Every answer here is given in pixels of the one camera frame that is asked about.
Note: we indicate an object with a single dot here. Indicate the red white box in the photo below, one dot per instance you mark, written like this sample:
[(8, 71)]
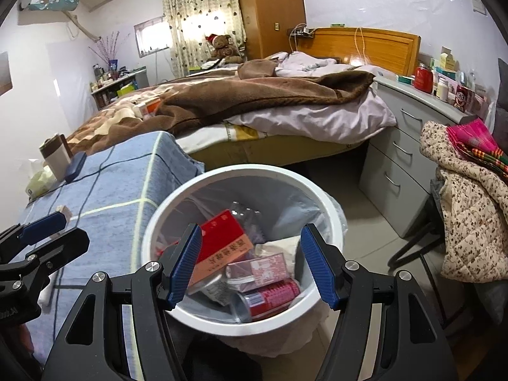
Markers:
[(153, 106)]

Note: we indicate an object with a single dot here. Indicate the blue striped table cloth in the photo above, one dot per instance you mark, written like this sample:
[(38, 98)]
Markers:
[(119, 182)]

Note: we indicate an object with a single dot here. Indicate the brown white box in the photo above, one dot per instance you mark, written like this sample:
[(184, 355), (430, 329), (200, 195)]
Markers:
[(55, 158)]

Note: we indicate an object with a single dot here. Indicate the green flat packet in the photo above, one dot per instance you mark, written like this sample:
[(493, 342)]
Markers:
[(405, 79)]

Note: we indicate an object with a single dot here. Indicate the person's left forearm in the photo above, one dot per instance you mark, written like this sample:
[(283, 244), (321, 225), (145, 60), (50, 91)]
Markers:
[(20, 345)]

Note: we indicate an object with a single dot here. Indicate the white round waste bin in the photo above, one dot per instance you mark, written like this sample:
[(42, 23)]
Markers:
[(238, 174)]

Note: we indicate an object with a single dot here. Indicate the brown fleece blanket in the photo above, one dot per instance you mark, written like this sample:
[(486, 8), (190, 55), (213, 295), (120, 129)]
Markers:
[(246, 99)]

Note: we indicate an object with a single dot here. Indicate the small white plastic piece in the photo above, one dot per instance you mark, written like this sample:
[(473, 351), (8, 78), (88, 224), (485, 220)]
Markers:
[(64, 211)]

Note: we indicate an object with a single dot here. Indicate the brown teddy bear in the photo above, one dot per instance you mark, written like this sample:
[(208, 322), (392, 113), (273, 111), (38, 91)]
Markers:
[(222, 47)]

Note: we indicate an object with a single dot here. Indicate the dark chair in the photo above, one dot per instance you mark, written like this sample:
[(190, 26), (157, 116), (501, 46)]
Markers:
[(503, 87)]

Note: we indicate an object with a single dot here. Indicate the power strip with chargers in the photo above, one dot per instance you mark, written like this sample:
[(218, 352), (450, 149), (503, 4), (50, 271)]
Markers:
[(301, 31)]

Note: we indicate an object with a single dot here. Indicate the pale pink duvet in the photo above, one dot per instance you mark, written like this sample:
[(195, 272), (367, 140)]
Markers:
[(317, 123)]

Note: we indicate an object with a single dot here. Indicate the small window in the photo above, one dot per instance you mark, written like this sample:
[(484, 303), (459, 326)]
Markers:
[(153, 35)]

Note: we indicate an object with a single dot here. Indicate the patterned window curtain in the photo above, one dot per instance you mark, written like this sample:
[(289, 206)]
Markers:
[(198, 0)]

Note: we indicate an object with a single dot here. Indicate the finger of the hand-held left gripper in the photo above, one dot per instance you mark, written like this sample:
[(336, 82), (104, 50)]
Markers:
[(39, 228), (63, 246)]

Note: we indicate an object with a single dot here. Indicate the pale green box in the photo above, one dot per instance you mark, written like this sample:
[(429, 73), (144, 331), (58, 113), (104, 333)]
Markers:
[(447, 59)]

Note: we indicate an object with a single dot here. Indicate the wooden bed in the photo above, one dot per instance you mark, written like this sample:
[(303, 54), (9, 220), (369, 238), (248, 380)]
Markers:
[(389, 47)]

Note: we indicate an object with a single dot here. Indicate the pink patterned box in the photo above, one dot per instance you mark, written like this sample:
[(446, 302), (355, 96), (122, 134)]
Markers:
[(258, 270)]

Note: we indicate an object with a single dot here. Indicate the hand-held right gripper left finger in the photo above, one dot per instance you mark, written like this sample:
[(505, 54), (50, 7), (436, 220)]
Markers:
[(184, 266)]

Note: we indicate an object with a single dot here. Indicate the red jar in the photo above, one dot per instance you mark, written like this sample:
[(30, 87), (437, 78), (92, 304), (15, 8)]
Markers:
[(422, 79)]

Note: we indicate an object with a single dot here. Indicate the dark blue case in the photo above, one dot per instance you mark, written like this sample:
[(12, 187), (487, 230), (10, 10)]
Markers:
[(75, 166)]

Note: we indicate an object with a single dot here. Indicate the cartoon face tin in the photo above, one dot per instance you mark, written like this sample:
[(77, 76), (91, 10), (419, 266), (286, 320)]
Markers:
[(462, 99)]

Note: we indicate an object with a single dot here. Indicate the white air conditioner pipe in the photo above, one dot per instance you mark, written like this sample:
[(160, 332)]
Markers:
[(81, 27)]

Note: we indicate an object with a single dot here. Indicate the pale yellow bed sheet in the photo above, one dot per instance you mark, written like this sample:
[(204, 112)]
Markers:
[(242, 133)]

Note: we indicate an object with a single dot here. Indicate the crushed red soda can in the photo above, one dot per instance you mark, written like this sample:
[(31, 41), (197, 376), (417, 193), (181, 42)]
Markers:
[(270, 295)]

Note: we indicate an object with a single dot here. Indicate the white pill bottle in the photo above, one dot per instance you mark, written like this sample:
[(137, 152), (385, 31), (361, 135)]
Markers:
[(442, 89)]

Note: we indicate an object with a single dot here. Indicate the red cardboard box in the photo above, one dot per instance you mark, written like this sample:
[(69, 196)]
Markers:
[(222, 242)]

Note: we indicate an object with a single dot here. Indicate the soft tissue pack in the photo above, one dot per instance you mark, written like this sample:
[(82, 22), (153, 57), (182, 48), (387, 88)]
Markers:
[(39, 182)]

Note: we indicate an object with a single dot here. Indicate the vase with dried branches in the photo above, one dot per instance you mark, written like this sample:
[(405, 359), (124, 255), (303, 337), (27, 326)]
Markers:
[(113, 65)]

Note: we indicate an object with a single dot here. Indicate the cluttered side desk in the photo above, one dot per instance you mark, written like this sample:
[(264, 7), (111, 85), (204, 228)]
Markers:
[(115, 87)]

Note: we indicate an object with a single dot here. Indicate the beige paper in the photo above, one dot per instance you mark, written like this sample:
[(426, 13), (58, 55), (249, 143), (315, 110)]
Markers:
[(278, 246)]

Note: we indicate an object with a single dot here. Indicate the white wall socket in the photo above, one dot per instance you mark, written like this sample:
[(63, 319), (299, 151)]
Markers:
[(480, 6)]

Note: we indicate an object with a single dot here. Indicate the wooden wardrobe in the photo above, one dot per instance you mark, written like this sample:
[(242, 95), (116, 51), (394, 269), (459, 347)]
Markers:
[(274, 4)]

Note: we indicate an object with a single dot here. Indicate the pink plaid cloth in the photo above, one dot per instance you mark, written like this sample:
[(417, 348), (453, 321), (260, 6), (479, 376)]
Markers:
[(472, 135)]

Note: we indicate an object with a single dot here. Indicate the brown beige patterned blanket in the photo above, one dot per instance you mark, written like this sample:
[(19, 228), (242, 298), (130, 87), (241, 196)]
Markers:
[(119, 127)]

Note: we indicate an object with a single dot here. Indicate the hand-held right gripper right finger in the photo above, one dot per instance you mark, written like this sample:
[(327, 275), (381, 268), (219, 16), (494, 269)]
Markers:
[(319, 266)]

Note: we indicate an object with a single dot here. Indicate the white paper wrapper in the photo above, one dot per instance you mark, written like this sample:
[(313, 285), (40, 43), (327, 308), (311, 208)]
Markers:
[(214, 289)]

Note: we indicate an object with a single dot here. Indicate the floral quilted coat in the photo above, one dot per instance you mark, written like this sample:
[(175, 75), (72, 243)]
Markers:
[(468, 214)]

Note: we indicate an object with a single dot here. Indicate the grey drawer dresser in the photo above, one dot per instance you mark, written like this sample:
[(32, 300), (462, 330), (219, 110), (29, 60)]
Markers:
[(401, 166)]

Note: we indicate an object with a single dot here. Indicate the wall picture frame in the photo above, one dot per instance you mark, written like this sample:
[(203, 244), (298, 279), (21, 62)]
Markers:
[(4, 75)]

